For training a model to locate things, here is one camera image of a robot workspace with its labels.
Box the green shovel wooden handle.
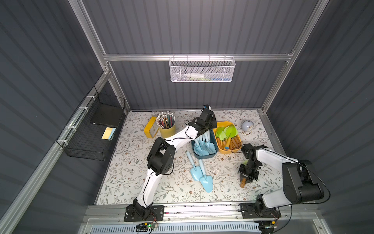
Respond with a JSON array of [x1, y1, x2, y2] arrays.
[[216, 127, 227, 149]]

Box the blue shovel cluster back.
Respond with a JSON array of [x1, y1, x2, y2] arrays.
[[204, 130, 216, 155]]

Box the blue shovel cluster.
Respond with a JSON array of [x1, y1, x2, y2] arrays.
[[186, 151, 203, 181], [204, 130, 216, 155]]

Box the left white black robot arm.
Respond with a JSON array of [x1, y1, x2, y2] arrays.
[[132, 105, 217, 215]]

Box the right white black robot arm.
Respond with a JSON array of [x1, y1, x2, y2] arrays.
[[239, 144, 325, 213]]

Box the teal storage box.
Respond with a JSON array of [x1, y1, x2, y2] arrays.
[[192, 129, 219, 159]]

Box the yellow storage box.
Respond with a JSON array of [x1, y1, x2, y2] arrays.
[[213, 121, 243, 154]]

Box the floral table mat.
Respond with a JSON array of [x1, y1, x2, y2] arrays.
[[96, 110, 282, 205]]

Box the colored pencils bunch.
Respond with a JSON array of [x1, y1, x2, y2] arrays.
[[156, 111, 175, 129]]

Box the white round lamp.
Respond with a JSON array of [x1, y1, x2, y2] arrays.
[[241, 120, 255, 135]]

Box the yellow pencil cup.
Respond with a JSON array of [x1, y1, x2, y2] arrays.
[[159, 124, 176, 138]]

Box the white bottle in basket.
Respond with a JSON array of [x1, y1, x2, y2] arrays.
[[184, 73, 205, 80]]

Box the white perforated front panel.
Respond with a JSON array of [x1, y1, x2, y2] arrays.
[[88, 221, 262, 234]]

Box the black notebook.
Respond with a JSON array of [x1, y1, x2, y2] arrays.
[[90, 103, 124, 127]]

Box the yellow sticky notes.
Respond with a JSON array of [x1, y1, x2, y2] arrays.
[[102, 127, 116, 140]]

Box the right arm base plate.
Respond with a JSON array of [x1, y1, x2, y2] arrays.
[[238, 202, 281, 220]]

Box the white wire wall basket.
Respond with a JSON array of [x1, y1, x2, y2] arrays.
[[169, 56, 236, 83]]

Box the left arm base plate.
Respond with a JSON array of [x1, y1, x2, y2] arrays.
[[124, 205, 165, 222]]

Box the black wire side basket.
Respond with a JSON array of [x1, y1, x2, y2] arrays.
[[57, 89, 126, 161]]

